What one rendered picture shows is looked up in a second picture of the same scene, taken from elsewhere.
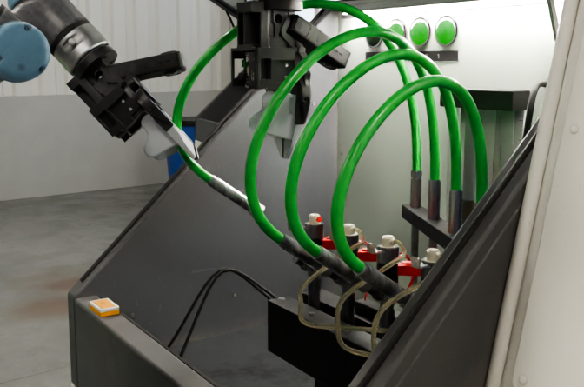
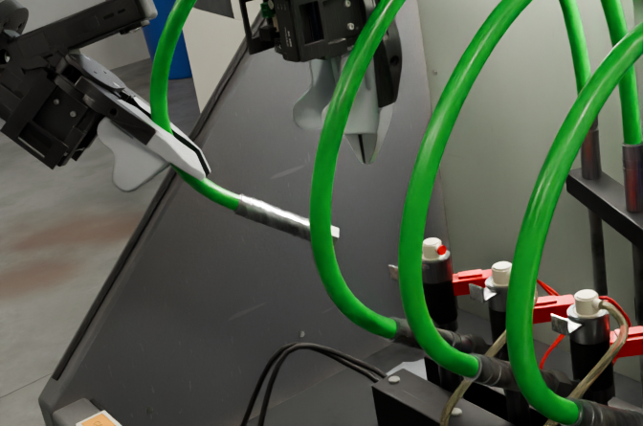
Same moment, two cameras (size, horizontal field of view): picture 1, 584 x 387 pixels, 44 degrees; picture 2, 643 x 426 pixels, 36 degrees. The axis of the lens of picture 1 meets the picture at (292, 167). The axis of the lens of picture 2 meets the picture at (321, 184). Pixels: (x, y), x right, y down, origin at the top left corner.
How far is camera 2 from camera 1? 32 cm
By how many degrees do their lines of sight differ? 11
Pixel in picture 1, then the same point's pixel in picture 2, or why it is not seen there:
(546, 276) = not seen: outside the picture
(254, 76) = (291, 39)
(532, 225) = not seen: outside the picture
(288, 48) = not seen: outside the picture
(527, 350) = not seen: outside the picture
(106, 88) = (22, 79)
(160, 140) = (138, 160)
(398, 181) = (543, 116)
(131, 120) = (79, 134)
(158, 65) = (106, 22)
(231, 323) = (305, 376)
